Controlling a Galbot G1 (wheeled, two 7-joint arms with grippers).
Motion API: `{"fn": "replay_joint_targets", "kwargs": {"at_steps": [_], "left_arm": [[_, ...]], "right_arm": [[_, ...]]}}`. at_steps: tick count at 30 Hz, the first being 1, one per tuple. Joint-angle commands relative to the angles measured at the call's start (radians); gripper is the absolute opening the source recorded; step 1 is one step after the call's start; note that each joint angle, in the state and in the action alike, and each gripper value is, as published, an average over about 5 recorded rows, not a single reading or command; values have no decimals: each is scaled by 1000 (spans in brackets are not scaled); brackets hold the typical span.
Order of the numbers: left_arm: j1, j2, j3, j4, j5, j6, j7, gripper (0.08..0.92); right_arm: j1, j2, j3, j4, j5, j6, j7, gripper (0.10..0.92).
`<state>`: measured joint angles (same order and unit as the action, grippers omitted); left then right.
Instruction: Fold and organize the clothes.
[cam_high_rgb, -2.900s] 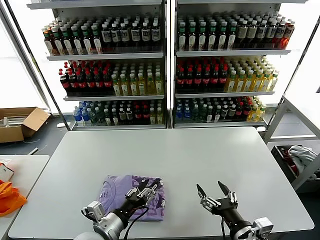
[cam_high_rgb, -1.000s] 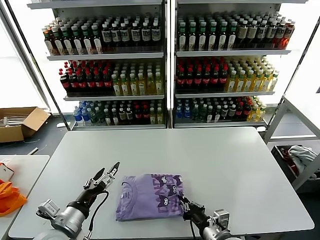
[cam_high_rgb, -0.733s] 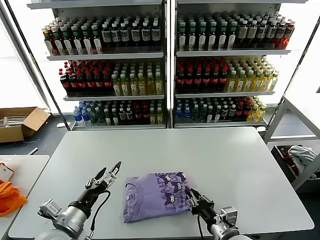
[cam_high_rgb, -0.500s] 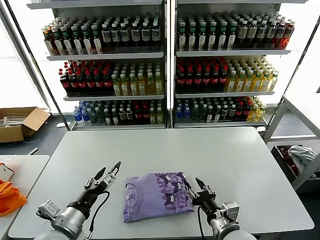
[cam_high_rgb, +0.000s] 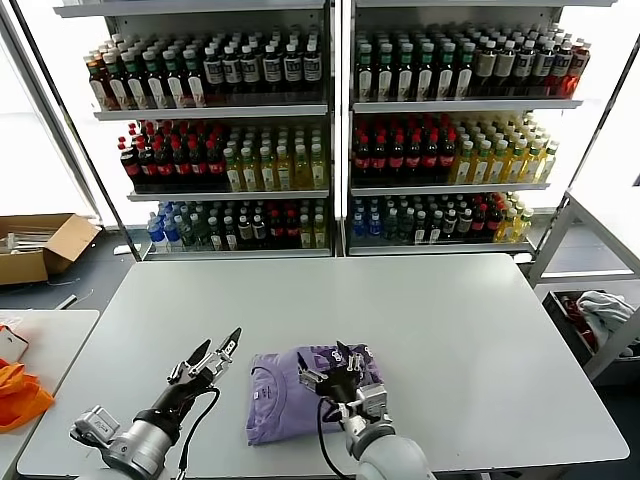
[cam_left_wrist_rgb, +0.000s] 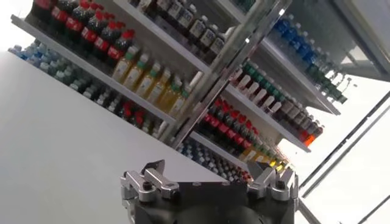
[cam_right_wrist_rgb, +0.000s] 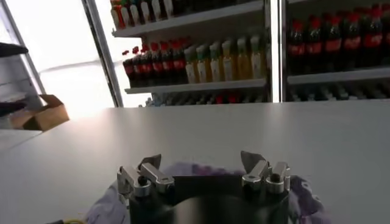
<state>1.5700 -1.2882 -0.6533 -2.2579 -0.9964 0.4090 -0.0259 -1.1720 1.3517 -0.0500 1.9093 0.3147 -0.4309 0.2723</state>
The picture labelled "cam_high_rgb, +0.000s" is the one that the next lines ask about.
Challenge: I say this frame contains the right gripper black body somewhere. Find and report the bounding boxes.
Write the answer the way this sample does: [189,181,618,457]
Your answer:
[312,367,364,406]

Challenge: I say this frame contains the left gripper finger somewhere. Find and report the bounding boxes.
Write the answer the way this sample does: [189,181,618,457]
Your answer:
[197,327,243,384]
[167,339,212,385]

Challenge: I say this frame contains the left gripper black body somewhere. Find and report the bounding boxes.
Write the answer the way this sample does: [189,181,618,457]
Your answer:
[132,372,224,429]

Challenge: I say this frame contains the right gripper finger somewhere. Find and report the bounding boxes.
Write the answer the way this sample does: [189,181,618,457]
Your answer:
[296,351,330,396]
[336,340,366,375]

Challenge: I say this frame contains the purple t-shirt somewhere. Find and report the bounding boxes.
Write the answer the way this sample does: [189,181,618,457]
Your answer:
[243,342,391,447]

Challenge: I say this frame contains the red cap cola bottle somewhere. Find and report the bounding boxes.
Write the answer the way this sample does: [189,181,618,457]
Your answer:
[172,139,192,192]
[189,139,209,192]
[422,133,440,181]
[472,203,489,244]
[137,142,157,193]
[405,134,424,182]
[283,209,300,249]
[438,132,457,181]
[387,134,406,182]
[206,139,226,191]
[352,135,371,182]
[154,141,175,193]
[487,202,504,243]
[370,135,389,182]
[119,139,142,194]
[268,209,285,249]

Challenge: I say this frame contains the orange cloth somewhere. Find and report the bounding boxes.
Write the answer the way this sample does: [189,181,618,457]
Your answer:
[0,357,55,434]

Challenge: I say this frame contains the brown cardboard box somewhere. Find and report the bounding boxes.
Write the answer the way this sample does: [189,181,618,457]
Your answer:
[0,213,104,287]

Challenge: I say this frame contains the small white carton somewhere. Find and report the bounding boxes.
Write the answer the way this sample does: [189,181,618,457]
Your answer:
[0,324,30,362]

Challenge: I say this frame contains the black crate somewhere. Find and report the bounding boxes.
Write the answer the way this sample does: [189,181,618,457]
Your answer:
[542,289,609,366]

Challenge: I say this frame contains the white packing material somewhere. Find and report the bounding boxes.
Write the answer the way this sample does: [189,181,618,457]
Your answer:
[0,227,57,257]

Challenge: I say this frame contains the red garment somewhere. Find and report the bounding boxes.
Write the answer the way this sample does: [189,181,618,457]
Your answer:
[559,294,601,354]

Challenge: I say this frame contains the grey metal shelf unit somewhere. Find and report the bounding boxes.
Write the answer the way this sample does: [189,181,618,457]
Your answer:
[53,0,337,262]
[339,0,619,257]

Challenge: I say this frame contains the white grey garment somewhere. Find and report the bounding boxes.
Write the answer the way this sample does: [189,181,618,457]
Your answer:
[574,289,636,341]

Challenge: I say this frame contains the green cap dark tea bottle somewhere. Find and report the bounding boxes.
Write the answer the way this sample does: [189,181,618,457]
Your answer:
[395,43,416,101]
[455,42,475,100]
[435,42,456,100]
[355,43,376,101]
[124,52,148,111]
[375,43,396,101]
[143,51,168,110]
[184,49,207,109]
[105,53,129,112]
[415,42,436,100]
[164,50,188,110]

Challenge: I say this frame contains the dark bottle blue white label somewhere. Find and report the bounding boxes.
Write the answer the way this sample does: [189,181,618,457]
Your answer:
[283,43,304,94]
[514,40,535,97]
[551,40,572,98]
[241,45,263,95]
[302,42,323,94]
[222,46,244,96]
[262,44,284,95]
[203,47,225,96]
[533,40,554,97]

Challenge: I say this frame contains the orange drink bottle white label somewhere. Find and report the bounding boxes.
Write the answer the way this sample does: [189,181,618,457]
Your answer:
[88,58,110,113]

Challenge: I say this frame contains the dark bottle beige label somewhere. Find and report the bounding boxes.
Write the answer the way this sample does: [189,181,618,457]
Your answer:
[474,40,495,97]
[494,40,516,97]

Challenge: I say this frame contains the red drink bottle white cap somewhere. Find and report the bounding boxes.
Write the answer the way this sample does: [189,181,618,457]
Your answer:
[568,38,591,99]

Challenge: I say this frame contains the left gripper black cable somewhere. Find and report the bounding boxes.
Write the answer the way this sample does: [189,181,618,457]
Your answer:
[177,388,222,474]

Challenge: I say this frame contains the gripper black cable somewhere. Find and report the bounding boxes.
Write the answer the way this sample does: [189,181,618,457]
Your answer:
[316,397,351,476]
[177,388,222,474]

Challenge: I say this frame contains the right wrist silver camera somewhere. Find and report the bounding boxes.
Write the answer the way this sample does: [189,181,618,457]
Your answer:
[355,383,391,419]

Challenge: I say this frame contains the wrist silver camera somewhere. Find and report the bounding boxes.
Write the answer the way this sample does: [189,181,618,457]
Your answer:
[68,406,122,454]
[355,383,391,419]

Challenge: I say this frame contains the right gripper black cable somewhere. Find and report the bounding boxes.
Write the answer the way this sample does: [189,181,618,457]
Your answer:
[316,397,351,476]

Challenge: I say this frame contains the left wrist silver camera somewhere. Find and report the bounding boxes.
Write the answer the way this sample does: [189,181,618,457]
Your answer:
[68,406,122,454]

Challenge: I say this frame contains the grey metal frame cart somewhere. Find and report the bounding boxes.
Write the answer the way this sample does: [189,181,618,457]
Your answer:
[527,189,640,384]

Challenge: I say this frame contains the dark window post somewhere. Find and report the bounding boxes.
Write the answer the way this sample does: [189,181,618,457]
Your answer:
[527,42,640,264]
[7,0,151,264]

